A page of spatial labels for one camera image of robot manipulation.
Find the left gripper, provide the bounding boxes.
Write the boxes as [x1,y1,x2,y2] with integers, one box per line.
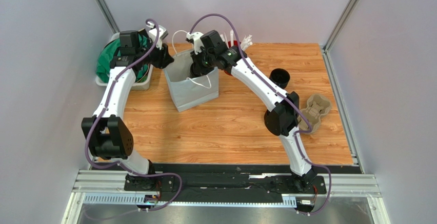
[135,38,174,70]

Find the white paper bag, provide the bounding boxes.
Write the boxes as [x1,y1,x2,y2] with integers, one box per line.
[164,44,219,112]

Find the stack of black cups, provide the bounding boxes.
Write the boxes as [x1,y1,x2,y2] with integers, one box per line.
[269,68,290,89]

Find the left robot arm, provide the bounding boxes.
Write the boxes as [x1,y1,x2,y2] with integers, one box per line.
[81,26,174,191]

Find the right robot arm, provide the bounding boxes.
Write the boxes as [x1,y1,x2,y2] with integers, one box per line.
[186,30,316,192]

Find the white plastic bin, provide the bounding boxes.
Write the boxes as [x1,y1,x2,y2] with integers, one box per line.
[94,28,161,91]

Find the red straw cup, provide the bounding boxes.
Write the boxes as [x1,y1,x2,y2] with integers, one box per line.
[223,40,238,76]

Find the white wrapped straws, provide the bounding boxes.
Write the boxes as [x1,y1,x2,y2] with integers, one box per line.
[219,29,254,52]

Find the green cloth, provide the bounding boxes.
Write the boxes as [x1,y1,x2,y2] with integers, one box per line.
[96,34,150,86]

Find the cardboard cup carrier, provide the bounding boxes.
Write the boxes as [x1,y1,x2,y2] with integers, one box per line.
[300,93,332,134]

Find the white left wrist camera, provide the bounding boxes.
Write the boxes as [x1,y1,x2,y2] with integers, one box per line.
[146,22,168,50]

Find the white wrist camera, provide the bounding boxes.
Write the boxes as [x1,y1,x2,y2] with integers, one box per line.
[186,32,204,55]
[146,22,168,50]

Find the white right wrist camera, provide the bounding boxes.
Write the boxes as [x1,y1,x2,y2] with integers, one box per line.
[186,32,204,55]

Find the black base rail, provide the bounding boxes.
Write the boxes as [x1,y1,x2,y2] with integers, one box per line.
[73,162,381,208]

